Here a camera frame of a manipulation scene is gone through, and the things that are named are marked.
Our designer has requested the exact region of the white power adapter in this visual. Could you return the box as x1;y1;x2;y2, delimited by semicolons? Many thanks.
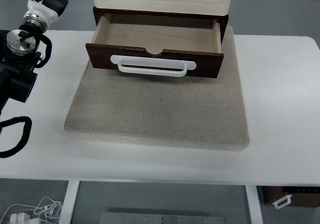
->
9;213;31;224

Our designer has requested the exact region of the white cable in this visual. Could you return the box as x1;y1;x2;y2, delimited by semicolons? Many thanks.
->
0;197;64;224

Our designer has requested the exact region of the brown box with white handle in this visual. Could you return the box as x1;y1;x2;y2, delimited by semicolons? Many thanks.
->
261;186;320;209

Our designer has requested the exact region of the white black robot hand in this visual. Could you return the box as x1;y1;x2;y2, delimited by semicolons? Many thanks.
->
26;0;69;22

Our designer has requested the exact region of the white table leg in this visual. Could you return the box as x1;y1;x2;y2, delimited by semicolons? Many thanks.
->
245;185;263;224
58;181;80;224

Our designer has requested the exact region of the dark wooden drawer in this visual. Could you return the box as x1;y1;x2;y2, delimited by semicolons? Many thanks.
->
85;14;224;78

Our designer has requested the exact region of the grey fabric cushion pad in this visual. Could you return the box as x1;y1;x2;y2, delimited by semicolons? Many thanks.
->
64;27;250;151

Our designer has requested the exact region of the white drawer handle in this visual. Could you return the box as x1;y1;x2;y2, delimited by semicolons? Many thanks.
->
110;55;197;77

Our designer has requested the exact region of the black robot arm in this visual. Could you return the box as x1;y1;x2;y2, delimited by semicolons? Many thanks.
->
0;0;69;108

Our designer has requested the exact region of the dark wooden cabinet frame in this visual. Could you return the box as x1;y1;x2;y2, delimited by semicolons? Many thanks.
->
93;6;229;40

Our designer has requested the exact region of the white table leg right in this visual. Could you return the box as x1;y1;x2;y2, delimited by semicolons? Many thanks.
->
245;185;263;224

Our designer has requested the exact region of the white table leg left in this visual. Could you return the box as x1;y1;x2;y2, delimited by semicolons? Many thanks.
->
58;181;80;224

